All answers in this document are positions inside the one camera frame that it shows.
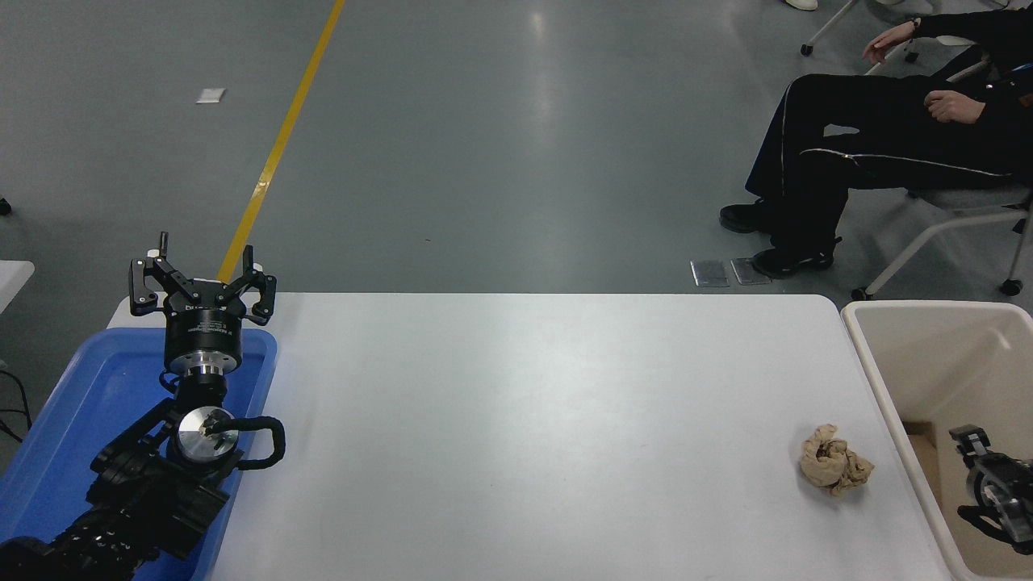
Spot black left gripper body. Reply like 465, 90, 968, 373
164, 279, 246, 374

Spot tan paper ball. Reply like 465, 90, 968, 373
799, 424, 876, 498

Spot seated person's left hand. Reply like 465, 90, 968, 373
924, 90, 988, 126

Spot seated person's right hand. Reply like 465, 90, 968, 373
861, 21, 919, 66

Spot large pale plastic bin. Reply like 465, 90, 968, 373
841, 300, 1033, 580

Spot blue plastic tray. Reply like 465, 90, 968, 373
0, 327, 278, 581

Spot small white side table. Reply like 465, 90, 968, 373
0, 260, 36, 317

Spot grey office chair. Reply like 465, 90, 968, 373
851, 182, 1033, 301

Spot seated person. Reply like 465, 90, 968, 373
718, 4, 1033, 280

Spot white-legged wheeled chair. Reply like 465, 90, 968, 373
799, 0, 989, 77

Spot black cables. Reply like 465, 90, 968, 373
0, 363, 34, 445

